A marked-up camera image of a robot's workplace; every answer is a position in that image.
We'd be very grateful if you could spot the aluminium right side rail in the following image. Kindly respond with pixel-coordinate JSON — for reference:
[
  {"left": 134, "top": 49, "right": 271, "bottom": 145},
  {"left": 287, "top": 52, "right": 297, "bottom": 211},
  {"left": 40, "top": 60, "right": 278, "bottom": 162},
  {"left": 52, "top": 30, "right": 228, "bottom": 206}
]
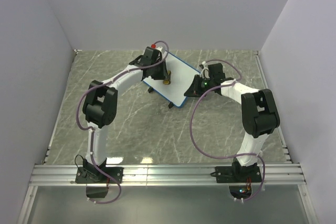
[{"left": 253, "top": 51, "right": 292, "bottom": 163}]

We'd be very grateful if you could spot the blue framed whiteboard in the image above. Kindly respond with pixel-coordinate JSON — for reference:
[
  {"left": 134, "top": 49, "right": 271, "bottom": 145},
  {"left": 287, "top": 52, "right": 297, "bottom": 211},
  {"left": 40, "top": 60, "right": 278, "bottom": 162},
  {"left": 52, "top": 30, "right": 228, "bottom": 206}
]
[{"left": 143, "top": 52, "right": 200, "bottom": 108}]

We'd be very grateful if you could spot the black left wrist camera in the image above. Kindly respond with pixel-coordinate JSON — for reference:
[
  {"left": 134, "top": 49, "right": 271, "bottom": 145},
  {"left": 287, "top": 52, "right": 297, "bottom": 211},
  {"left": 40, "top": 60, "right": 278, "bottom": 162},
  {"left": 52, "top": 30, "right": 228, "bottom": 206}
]
[{"left": 140, "top": 47, "right": 162, "bottom": 67}]

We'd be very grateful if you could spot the black whiteboard foot right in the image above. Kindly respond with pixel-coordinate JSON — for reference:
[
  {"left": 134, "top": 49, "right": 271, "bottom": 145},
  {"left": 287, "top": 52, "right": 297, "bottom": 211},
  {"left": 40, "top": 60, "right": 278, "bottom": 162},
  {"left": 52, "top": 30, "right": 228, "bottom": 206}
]
[{"left": 168, "top": 102, "right": 174, "bottom": 109}]

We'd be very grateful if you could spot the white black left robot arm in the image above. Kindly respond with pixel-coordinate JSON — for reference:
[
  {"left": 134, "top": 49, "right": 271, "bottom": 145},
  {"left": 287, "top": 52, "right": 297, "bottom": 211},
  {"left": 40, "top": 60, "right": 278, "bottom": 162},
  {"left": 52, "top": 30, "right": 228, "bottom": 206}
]
[{"left": 76, "top": 50, "right": 170, "bottom": 183}]

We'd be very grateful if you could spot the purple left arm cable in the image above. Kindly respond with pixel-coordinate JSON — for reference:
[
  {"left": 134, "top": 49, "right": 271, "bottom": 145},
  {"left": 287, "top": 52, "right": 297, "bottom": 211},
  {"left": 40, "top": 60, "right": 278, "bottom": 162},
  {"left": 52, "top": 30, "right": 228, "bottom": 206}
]
[{"left": 76, "top": 40, "right": 170, "bottom": 205}]

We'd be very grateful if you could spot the aluminium rail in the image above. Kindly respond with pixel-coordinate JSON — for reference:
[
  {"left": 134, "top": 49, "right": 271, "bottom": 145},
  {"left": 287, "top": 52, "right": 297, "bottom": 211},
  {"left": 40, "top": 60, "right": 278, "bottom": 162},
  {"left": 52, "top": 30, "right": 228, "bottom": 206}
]
[
  {"left": 253, "top": 51, "right": 292, "bottom": 163},
  {"left": 29, "top": 163, "right": 306, "bottom": 187}
]

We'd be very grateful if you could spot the aluminium front rail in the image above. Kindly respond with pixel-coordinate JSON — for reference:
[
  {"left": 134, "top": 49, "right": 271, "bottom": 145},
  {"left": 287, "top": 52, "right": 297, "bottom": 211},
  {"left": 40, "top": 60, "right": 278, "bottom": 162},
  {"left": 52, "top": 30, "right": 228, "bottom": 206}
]
[{"left": 29, "top": 163, "right": 306, "bottom": 187}]

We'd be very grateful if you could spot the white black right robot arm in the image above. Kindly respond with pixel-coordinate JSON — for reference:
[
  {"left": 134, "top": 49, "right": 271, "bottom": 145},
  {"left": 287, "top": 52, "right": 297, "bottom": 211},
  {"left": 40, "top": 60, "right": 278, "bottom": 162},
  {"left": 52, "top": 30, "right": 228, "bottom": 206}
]
[{"left": 184, "top": 75, "right": 280, "bottom": 183}]

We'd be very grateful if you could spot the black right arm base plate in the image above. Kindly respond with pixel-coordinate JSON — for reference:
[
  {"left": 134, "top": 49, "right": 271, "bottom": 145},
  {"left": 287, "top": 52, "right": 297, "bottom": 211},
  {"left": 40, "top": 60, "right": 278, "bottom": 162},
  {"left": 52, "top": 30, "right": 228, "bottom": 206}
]
[{"left": 210, "top": 166, "right": 262, "bottom": 183}]

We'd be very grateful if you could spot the yellow black whiteboard eraser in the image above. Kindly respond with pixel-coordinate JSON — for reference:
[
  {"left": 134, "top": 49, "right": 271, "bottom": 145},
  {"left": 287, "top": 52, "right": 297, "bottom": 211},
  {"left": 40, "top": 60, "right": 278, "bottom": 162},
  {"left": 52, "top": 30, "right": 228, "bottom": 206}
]
[{"left": 162, "top": 70, "right": 171, "bottom": 85}]

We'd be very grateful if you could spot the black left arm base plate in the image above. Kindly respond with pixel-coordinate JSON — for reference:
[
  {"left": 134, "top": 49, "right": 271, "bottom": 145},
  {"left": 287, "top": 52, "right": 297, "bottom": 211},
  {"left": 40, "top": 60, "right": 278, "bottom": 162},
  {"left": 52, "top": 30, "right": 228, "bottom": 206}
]
[{"left": 75, "top": 167, "right": 123, "bottom": 184}]

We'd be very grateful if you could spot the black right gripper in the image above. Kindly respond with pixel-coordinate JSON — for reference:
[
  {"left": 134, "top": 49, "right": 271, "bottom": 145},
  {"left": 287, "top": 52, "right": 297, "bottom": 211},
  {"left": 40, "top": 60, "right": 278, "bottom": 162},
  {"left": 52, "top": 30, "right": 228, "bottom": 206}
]
[{"left": 184, "top": 76, "right": 214, "bottom": 99}]

